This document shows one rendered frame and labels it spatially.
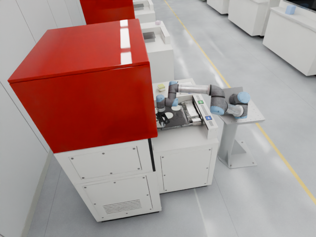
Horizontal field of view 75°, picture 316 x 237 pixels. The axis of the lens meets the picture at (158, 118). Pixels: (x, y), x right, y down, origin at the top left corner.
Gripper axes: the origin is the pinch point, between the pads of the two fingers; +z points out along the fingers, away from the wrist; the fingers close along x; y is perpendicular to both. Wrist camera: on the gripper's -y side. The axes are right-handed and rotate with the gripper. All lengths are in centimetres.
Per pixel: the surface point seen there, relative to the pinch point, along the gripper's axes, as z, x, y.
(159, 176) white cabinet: 49, 20, -15
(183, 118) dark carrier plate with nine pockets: 1.3, -23.5, -1.6
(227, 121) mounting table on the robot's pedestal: 9, -61, -29
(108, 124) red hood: -50, 55, -19
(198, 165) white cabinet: 41, -16, -34
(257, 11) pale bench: 21, -446, 202
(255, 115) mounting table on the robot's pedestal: 9, -89, -40
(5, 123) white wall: -5, 127, 108
